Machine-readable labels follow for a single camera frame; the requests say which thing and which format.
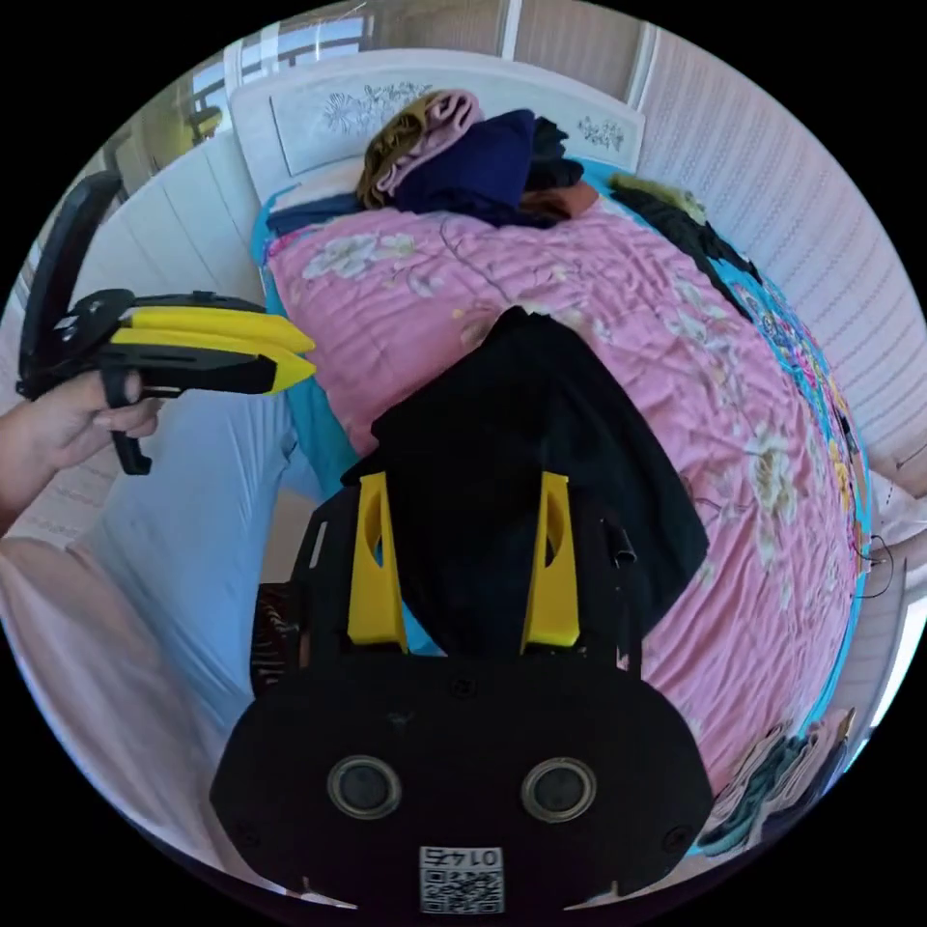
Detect folded dark blue garment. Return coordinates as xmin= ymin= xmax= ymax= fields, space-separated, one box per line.
xmin=266 ymin=189 xmax=365 ymax=235

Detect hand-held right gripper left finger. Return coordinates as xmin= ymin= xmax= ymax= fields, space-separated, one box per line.
xmin=347 ymin=470 xmax=409 ymax=646

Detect window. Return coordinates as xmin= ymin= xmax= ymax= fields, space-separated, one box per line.
xmin=189 ymin=30 xmax=328 ymax=139

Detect bed with pink floral quilt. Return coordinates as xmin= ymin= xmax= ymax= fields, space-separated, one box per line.
xmin=228 ymin=54 xmax=874 ymax=863

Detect black garment with yellowish trim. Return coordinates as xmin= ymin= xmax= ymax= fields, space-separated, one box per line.
xmin=606 ymin=172 xmax=763 ymax=293

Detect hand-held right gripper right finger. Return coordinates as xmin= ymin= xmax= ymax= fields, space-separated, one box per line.
xmin=520 ymin=471 xmax=579 ymax=648

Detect person's left forearm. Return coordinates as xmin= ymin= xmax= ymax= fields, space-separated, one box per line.
xmin=0 ymin=463 xmax=56 ymax=541

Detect black long pants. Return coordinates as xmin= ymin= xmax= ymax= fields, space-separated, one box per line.
xmin=340 ymin=305 xmax=710 ymax=657

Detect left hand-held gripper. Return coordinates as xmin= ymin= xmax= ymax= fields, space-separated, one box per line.
xmin=15 ymin=288 xmax=319 ymax=477

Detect person's left hand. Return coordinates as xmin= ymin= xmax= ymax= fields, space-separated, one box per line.
xmin=13 ymin=375 xmax=166 ymax=502

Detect person's body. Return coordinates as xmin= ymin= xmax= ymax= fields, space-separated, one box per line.
xmin=0 ymin=390 xmax=323 ymax=892

